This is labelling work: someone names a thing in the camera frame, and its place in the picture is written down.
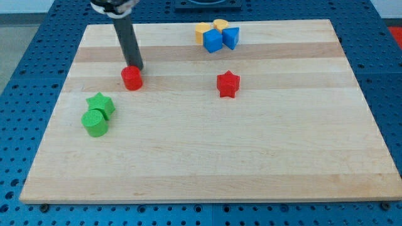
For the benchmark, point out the blue cube block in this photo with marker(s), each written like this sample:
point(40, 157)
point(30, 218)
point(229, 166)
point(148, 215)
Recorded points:
point(212, 40)

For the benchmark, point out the red star block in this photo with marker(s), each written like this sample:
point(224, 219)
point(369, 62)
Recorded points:
point(228, 84)

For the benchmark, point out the wooden board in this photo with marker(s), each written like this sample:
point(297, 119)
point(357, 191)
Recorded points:
point(298, 130)

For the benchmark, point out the green cylinder block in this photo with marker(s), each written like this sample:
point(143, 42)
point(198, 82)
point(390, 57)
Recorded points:
point(94, 123)

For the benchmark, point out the green star block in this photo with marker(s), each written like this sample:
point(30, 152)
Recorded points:
point(102, 103)

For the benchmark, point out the yellow cylinder block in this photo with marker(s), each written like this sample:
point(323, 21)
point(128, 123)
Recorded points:
point(220, 24)

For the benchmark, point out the blue triangle block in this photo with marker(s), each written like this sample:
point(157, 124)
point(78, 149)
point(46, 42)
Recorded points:
point(230, 37)

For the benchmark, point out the yellow hexagon block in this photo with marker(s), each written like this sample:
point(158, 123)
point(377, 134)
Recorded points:
point(200, 29)

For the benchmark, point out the red cylinder block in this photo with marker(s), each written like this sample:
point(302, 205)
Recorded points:
point(131, 76)

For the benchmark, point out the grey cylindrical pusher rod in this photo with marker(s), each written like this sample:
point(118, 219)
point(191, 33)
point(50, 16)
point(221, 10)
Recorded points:
point(128, 42)

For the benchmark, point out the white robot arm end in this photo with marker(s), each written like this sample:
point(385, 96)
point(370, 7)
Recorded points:
point(115, 9)

